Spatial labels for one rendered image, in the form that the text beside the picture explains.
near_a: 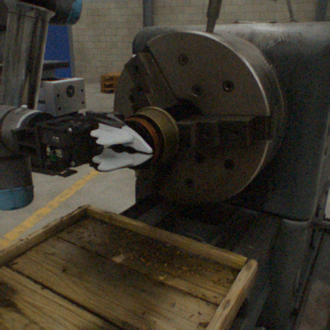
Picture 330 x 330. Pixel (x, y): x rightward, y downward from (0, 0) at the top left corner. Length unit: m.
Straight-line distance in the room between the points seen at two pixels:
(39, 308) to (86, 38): 11.74
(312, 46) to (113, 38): 11.11
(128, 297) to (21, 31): 0.52
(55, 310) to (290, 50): 0.58
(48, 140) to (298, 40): 0.47
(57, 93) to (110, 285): 0.58
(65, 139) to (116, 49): 11.20
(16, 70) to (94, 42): 11.26
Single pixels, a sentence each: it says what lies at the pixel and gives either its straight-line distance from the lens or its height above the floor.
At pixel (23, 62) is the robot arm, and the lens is 0.73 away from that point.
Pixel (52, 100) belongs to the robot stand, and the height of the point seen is 1.07.
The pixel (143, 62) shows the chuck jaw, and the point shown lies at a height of 1.19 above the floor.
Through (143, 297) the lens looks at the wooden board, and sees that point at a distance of 0.50.
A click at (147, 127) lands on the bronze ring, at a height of 1.11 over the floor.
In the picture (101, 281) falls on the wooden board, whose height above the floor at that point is 0.88.
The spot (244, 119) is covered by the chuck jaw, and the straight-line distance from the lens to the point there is 0.52.
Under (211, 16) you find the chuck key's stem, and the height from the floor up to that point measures 1.26.
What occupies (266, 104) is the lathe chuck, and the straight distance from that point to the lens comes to 0.54.
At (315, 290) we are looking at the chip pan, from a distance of 1.14.
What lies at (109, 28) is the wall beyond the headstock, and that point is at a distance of 11.74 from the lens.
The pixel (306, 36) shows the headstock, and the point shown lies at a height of 1.23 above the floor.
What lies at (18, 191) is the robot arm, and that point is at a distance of 0.66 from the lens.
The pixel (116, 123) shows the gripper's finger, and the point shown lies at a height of 1.11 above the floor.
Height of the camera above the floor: 1.22
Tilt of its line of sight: 20 degrees down
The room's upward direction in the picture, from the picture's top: straight up
